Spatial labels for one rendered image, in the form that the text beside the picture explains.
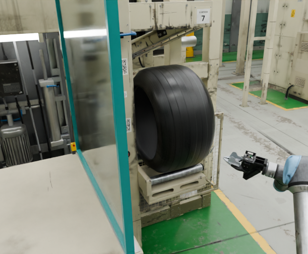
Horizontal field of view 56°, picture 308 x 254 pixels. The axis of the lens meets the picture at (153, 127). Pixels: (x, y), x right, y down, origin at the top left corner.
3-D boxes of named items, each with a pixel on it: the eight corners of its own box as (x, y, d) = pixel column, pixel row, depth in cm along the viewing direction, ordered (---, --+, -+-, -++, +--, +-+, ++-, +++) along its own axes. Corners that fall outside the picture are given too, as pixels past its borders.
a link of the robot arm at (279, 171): (295, 189, 141) (299, 182, 134) (271, 181, 145) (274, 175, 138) (297, 174, 145) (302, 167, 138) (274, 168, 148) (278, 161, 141)
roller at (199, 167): (147, 180, 151) (144, 176, 155) (148, 187, 153) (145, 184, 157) (204, 164, 165) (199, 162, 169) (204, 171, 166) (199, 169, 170)
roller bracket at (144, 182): (146, 197, 150) (146, 181, 146) (122, 163, 184) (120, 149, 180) (152, 195, 151) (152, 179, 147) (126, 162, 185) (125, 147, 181)
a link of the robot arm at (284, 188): (295, 194, 151) (301, 187, 141) (272, 192, 153) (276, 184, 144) (294, 180, 155) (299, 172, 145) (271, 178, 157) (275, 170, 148)
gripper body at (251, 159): (244, 149, 147) (269, 156, 143) (241, 160, 153) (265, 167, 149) (241, 160, 142) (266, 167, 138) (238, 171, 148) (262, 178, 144)
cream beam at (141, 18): (116, 33, 152) (114, 2, 146) (103, 30, 173) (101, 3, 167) (212, 27, 174) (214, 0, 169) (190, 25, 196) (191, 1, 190)
